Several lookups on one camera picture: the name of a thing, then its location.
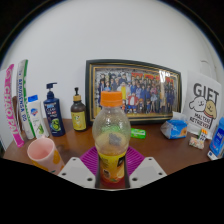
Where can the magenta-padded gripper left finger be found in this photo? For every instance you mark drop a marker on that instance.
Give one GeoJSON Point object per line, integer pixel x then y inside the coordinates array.
{"type": "Point", "coordinates": [76, 172]}

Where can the blue detergent bottle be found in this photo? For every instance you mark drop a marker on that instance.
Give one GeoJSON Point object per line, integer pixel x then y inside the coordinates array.
{"type": "Point", "coordinates": [218, 140]}

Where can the orange-capped juice bottle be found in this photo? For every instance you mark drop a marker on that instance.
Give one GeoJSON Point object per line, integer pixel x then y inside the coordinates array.
{"type": "Point", "coordinates": [111, 133]}

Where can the framed group photo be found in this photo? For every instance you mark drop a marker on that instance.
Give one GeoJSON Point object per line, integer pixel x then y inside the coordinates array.
{"type": "Point", "coordinates": [146, 90]}

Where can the dark blue pump bottle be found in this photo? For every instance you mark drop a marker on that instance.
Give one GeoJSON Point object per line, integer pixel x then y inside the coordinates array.
{"type": "Point", "coordinates": [54, 116]}

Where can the white paper gift bag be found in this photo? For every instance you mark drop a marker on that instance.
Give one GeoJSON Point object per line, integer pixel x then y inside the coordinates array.
{"type": "Point", "coordinates": [203, 103]}

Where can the blue tissue pack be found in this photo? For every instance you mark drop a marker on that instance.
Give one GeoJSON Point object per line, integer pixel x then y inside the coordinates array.
{"type": "Point", "coordinates": [174, 128]}

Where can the small white remote control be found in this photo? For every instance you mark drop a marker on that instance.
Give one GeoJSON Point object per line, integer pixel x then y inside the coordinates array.
{"type": "Point", "coordinates": [211, 155]}

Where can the tall pink printed box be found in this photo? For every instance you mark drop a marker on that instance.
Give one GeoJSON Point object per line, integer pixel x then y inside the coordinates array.
{"type": "Point", "coordinates": [11, 106]}

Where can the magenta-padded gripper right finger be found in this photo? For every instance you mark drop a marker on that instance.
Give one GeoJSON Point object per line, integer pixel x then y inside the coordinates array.
{"type": "Point", "coordinates": [146, 171]}

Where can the small beige snack packet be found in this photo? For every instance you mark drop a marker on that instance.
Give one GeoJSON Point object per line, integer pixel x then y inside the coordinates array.
{"type": "Point", "coordinates": [196, 142]}

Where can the small green packet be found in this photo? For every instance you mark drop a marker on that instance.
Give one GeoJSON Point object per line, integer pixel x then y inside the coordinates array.
{"type": "Point", "coordinates": [138, 133]}

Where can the brown yellow-labelled pump bottle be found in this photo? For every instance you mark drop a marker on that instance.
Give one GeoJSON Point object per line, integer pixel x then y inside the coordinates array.
{"type": "Point", "coordinates": [78, 116]}

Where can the pink and yellow mug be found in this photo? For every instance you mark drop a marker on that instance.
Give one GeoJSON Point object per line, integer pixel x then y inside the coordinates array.
{"type": "Point", "coordinates": [41, 153]}

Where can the white blue-capped shampoo bottle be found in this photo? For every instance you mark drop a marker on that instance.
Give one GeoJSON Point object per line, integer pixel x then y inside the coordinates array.
{"type": "Point", "coordinates": [36, 118]}

